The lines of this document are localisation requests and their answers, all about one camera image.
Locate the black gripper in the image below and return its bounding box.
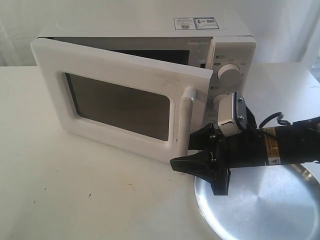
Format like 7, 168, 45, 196
170, 123, 262, 196

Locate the white microwave door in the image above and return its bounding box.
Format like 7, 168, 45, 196
31, 38, 213, 163

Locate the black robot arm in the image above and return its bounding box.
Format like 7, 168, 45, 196
170, 117, 320, 196

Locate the white microwave oven body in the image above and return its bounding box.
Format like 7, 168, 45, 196
36, 17, 256, 123

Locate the upper white control knob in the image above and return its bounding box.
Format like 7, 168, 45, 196
217, 63, 242, 87

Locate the round steel plate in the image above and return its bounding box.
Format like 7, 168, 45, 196
194, 163, 320, 240

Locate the blue white label sticker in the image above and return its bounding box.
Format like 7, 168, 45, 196
173, 17, 220, 30

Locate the black coiled cable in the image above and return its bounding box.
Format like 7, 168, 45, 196
257, 112, 292, 129

